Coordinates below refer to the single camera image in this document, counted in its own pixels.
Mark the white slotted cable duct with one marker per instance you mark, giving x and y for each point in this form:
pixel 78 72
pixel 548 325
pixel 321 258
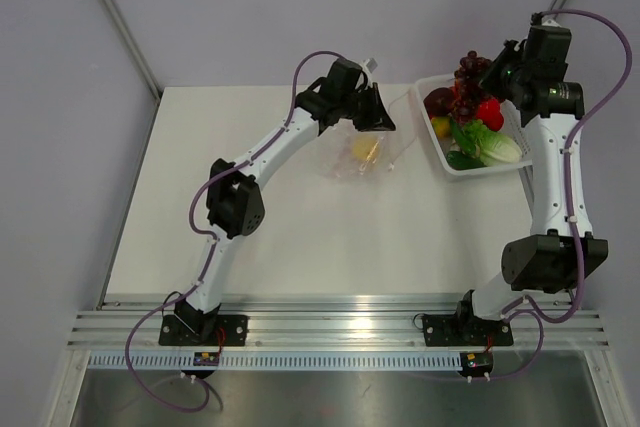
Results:
pixel 281 361

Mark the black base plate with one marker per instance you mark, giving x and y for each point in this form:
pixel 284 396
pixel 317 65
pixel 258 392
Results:
pixel 225 330
pixel 440 332

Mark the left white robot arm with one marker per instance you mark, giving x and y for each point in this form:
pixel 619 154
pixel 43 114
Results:
pixel 233 192

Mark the yellow lemon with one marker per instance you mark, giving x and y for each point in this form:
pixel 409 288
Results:
pixel 366 148

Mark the left aluminium frame post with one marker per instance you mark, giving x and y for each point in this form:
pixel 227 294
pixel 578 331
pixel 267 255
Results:
pixel 129 43

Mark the green cucumber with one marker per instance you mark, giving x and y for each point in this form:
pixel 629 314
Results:
pixel 460 162

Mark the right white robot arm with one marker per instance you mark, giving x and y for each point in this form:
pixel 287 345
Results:
pixel 545 272

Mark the red bell pepper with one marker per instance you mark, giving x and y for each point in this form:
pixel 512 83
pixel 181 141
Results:
pixel 489 113

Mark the left small circuit board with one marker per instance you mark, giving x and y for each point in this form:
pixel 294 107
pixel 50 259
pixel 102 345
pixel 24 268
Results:
pixel 206 359

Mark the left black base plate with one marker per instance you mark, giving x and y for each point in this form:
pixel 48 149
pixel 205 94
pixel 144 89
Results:
pixel 225 330

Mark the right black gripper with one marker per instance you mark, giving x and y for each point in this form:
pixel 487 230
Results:
pixel 490 82

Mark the white plastic basket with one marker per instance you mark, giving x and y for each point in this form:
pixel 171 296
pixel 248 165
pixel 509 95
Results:
pixel 439 148

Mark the dark red apple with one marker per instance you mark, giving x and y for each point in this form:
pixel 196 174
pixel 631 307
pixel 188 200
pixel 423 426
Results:
pixel 439 102

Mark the purple grape bunch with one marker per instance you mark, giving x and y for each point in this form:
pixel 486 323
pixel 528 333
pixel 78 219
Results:
pixel 468 95

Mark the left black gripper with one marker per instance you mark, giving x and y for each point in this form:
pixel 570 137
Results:
pixel 376 118

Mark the green pepper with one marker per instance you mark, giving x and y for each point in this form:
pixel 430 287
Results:
pixel 466 145

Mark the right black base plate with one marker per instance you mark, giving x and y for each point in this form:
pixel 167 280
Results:
pixel 440 332

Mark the small circuit board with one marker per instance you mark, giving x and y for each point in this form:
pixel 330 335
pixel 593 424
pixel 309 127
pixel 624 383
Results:
pixel 206 359
pixel 476 364

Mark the small orange yellow fruit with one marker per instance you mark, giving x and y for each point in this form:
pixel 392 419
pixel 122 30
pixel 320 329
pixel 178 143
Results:
pixel 441 127

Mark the right small circuit board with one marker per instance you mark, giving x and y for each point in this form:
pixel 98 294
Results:
pixel 476 364

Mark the aluminium mounting rail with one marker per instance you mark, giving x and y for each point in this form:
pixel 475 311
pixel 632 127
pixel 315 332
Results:
pixel 307 323

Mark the clear zip top bag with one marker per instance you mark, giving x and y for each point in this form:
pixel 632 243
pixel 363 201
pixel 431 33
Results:
pixel 345 154

